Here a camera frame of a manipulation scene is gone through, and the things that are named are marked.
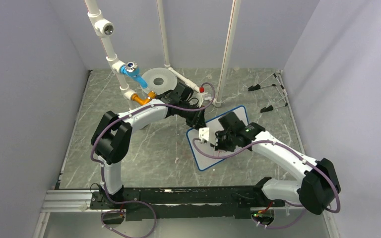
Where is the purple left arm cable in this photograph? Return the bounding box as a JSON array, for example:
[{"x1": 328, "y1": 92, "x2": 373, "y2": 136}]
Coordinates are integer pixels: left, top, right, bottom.
[{"x1": 90, "y1": 82, "x2": 216, "y2": 238}]

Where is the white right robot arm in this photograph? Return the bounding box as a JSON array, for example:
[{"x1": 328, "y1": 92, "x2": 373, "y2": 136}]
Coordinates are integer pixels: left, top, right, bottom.
[{"x1": 214, "y1": 112, "x2": 341, "y2": 215}]

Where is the clear round plate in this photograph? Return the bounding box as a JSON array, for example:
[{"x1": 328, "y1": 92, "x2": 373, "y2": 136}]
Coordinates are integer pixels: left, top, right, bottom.
[{"x1": 141, "y1": 67, "x2": 178, "y2": 95}]

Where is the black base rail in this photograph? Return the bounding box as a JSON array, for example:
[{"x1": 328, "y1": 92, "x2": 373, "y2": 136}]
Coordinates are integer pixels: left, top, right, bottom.
[{"x1": 90, "y1": 185, "x2": 285, "y2": 221}]

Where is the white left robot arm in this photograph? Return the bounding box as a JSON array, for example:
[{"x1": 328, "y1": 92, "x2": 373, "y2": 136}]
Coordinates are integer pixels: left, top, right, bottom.
[{"x1": 90, "y1": 83, "x2": 206, "y2": 208}]

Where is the orange brass faucet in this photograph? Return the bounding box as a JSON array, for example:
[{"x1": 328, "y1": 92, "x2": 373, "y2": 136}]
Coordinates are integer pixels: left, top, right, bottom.
[{"x1": 131, "y1": 91, "x2": 158, "y2": 107}]

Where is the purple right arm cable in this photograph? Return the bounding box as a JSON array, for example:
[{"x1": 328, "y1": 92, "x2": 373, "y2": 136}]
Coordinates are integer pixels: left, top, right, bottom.
[{"x1": 192, "y1": 138, "x2": 341, "y2": 230}]

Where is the white PVC pipe frame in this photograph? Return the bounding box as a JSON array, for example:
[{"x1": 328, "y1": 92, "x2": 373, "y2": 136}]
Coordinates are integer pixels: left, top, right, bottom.
[{"x1": 85, "y1": 0, "x2": 241, "y2": 109}]

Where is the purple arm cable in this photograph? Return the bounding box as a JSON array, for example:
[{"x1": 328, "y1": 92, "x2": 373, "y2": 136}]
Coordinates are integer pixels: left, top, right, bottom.
[
  {"x1": 90, "y1": 82, "x2": 216, "y2": 238},
  {"x1": 192, "y1": 138, "x2": 341, "y2": 230}
]

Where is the blue framed whiteboard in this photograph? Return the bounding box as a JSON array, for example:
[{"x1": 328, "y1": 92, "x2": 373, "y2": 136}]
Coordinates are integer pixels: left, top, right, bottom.
[{"x1": 186, "y1": 105, "x2": 249, "y2": 171}]

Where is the blue faucet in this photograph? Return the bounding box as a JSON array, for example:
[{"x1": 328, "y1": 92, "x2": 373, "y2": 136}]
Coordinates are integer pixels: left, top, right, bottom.
[{"x1": 120, "y1": 61, "x2": 148, "y2": 89}]

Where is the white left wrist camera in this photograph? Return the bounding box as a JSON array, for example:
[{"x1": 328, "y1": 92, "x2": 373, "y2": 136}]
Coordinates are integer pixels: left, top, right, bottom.
[{"x1": 196, "y1": 87, "x2": 212, "y2": 107}]

